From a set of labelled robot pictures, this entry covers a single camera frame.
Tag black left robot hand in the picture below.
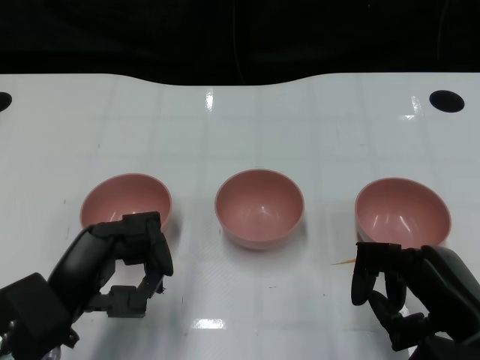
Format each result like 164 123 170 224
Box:
47 211 175 324

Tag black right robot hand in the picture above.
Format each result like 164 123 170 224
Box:
350 241 480 353

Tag pink plastic bowl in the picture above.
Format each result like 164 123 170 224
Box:
354 177 452 251
79 172 173 236
214 168 305 251

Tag black backdrop cloth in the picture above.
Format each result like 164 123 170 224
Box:
0 0 480 88

